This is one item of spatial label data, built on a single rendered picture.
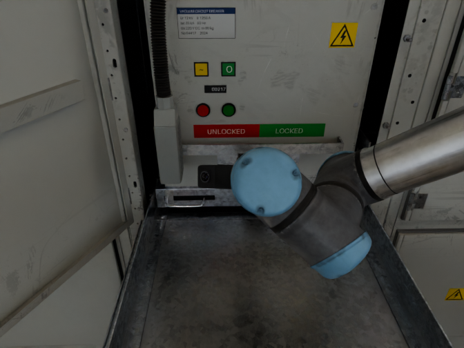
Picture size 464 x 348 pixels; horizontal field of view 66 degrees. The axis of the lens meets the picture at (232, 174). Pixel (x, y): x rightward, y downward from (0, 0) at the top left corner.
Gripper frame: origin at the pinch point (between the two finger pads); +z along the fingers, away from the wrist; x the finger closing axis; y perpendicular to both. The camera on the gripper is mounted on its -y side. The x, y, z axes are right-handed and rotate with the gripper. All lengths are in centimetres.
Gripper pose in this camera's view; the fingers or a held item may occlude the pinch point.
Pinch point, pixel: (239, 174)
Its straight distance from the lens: 83.3
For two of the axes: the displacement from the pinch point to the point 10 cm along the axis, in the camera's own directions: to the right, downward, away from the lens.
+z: -0.2, -0.3, 10.0
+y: 10.0, -0.1, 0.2
